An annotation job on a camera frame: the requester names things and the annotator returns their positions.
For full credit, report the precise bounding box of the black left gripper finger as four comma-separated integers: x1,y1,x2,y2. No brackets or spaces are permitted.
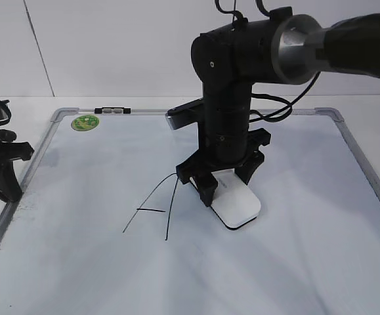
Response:
0,161,22,202

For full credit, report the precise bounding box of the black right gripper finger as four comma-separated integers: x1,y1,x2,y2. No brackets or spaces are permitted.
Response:
234,151,264,185
191,171,218,207

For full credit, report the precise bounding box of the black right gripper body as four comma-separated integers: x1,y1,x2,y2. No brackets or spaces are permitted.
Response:
176,128,271,184

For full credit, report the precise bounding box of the white whiteboard eraser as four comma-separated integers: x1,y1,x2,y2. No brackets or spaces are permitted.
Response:
205,169,261,230

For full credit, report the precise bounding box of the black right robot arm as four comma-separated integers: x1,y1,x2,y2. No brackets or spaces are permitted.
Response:
167,7,380,206

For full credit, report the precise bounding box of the round green sticker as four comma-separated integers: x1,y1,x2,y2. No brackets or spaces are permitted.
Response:
71,115,100,132

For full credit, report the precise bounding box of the black and clear hanger clip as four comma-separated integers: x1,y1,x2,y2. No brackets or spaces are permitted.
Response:
93,106,131,115

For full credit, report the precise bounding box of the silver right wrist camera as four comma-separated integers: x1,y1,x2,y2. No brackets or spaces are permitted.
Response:
165,98,204,130

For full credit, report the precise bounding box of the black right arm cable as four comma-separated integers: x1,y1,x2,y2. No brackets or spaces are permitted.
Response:
214,0,322,124

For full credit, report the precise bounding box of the white whiteboard with aluminium frame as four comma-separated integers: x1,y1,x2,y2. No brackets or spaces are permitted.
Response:
0,110,380,314

